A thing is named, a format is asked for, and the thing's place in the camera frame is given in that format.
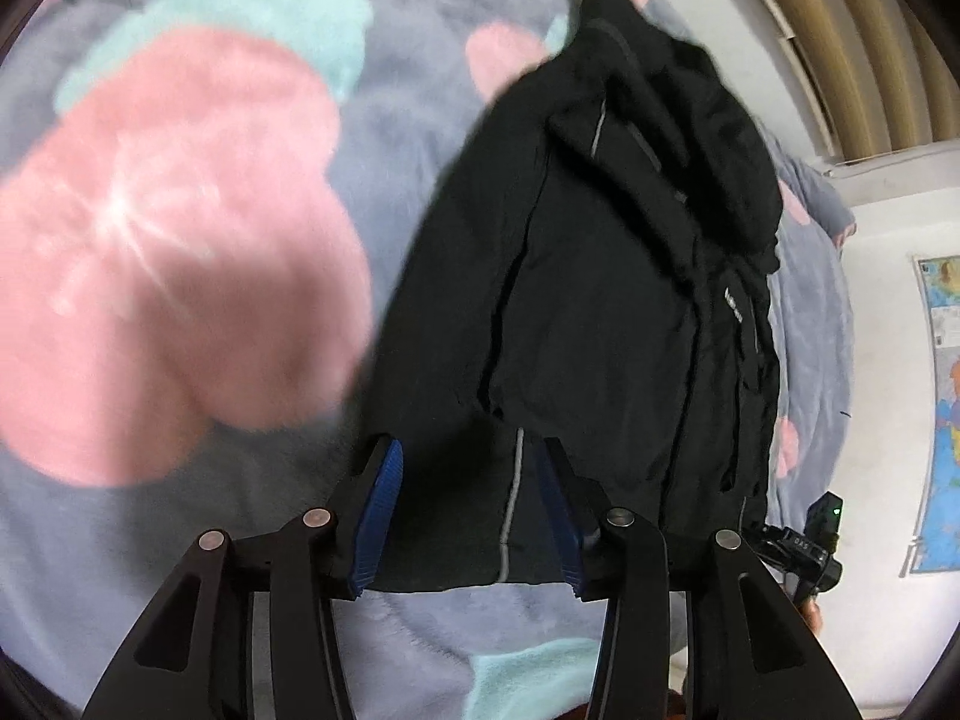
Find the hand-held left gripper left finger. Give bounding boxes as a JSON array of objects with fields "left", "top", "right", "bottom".
[{"left": 81, "top": 435, "right": 406, "bottom": 720}]

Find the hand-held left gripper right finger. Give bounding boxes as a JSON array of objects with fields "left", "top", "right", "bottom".
[{"left": 534, "top": 436, "right": 863, "bottom": 720}]

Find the black hooded jacket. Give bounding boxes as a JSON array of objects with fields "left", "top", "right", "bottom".
[{"left": 352, "top": 0, "right": 785, "bottom": 595}]

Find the grey floral blanket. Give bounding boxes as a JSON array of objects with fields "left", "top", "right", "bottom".
[{"left": 0, "top": 0, "right": 860, "bottom": 720}]

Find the striped brown window blind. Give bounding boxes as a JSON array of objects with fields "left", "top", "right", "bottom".
[{"left": 720, "top": 0, "right": 960, "bottom": 170}]

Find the wall map poster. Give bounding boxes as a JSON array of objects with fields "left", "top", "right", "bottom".
[{"left": 898, "top": 253, "right": 960, "bottom": 580}]

